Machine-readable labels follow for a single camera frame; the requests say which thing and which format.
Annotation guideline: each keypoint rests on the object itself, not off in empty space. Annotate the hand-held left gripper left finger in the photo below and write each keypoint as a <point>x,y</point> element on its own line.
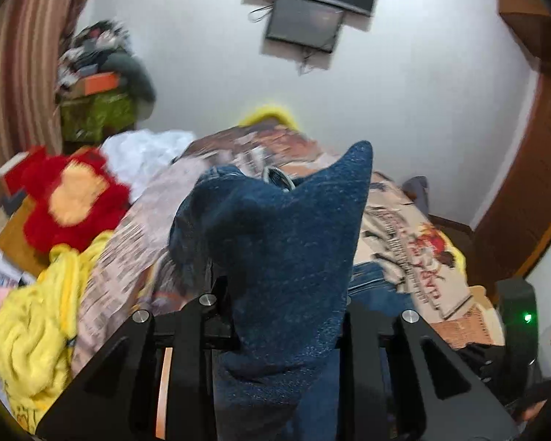
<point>188,330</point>

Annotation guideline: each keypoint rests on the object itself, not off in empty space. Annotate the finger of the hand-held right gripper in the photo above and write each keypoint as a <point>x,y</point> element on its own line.
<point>482,363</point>

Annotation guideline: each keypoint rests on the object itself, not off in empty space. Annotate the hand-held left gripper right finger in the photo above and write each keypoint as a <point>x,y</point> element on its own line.
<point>367,344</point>

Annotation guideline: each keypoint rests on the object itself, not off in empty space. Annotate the pile of dark clothes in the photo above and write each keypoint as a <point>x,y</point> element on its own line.
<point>119,62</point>

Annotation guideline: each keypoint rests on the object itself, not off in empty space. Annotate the printed blanket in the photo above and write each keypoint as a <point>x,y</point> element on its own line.
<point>395,248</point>

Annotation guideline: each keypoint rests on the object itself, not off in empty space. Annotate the wooden door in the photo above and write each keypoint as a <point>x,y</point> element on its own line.
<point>519,170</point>

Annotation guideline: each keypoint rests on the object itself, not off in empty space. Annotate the grey-blue cloth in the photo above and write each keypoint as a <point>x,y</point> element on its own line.
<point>418,189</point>

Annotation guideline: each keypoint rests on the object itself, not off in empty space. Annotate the red plush toy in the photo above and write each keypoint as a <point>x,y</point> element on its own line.
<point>73,197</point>

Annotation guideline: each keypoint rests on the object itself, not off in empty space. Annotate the white cloth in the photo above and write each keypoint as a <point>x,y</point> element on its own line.
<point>142,156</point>

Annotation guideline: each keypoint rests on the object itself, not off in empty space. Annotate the brown cardboard box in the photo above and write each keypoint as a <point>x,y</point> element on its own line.
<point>20,239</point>

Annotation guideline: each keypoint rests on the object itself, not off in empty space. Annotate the printed magazines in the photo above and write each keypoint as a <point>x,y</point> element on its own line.
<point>2,273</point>

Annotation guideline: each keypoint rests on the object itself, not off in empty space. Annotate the green bag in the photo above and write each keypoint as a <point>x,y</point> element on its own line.
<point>96,115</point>

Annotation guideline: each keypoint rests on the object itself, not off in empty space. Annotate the orange box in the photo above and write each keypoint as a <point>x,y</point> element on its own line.
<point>98,83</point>

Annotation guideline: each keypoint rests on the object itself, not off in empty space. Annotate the striped curtain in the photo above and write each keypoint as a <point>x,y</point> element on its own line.
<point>23,69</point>

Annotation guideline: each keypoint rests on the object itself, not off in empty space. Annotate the small black monitor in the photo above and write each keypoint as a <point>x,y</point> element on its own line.
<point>303,20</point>

